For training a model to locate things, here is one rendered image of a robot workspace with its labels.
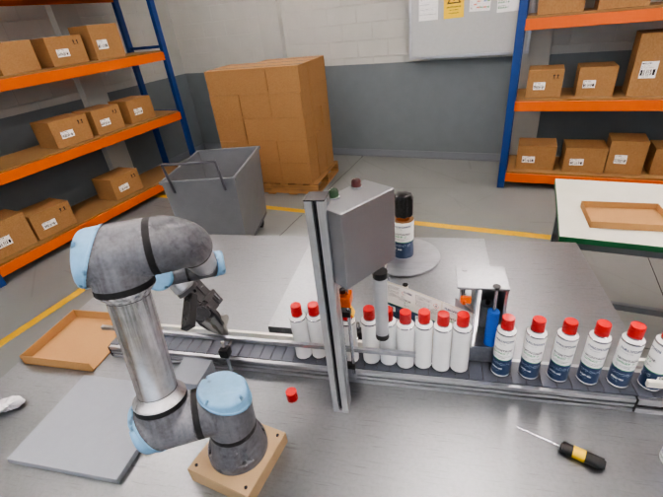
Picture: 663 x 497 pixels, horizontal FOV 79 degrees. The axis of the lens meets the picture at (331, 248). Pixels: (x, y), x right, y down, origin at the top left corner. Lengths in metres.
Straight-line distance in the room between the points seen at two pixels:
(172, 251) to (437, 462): 0.82
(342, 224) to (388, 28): 4.76
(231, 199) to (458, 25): 3.21
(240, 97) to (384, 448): 4.05
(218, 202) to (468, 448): 2.68
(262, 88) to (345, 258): 3.79
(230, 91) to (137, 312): 4.01
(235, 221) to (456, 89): 3.21
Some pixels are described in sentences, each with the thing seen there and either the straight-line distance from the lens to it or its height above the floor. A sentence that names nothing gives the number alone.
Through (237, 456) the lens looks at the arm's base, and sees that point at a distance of 1.11.
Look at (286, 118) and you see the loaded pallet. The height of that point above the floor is 0.88.
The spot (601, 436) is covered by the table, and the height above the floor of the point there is 0.83.
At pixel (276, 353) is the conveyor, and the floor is 0.88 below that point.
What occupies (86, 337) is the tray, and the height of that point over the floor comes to 0.83.
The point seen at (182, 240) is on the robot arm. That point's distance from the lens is 0.82.
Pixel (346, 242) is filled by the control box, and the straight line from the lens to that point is 0.84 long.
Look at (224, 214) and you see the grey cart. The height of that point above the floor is 0.48.
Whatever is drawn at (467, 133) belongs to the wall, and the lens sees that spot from 5.48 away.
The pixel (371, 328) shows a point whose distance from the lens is 1.19.
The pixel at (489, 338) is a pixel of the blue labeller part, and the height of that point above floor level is 0.97.
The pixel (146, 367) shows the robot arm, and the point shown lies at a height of 1.23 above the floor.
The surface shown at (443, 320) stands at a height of 1.07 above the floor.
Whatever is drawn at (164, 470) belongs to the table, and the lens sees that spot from 1.29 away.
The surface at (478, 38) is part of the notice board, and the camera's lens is 5.16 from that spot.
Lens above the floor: 1.83
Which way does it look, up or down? 31 degrees down
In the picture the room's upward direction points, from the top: 6 degrees counter-clockwise
